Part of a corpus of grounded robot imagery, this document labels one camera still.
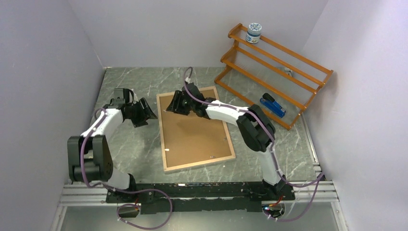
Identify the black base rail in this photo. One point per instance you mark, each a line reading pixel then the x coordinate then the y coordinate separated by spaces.
pixel 250 196

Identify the orange wooden rack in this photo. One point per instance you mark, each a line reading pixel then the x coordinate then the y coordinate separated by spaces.
pixel 252 70

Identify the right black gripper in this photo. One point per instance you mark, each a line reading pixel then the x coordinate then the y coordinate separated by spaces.
pixel 175 106

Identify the blue stapler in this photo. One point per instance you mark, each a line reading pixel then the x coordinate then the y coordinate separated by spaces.
pixel 269 102

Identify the small blue white jar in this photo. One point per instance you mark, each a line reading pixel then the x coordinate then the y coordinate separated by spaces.
pixel 253 33

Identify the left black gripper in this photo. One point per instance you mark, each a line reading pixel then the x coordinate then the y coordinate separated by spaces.
pixel 146 113

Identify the aluminium table rail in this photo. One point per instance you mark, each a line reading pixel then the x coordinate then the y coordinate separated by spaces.
pixel 323 191

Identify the brown backing board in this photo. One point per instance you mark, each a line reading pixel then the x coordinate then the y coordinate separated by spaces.
pixel 191 130

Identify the wooden picture frame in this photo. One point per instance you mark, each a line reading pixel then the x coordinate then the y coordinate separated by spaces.
pixel 197 165

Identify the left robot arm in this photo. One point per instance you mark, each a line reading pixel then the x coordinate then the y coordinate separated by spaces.
pixel 89 156

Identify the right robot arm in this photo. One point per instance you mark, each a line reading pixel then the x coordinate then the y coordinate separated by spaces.
pixel 255 128

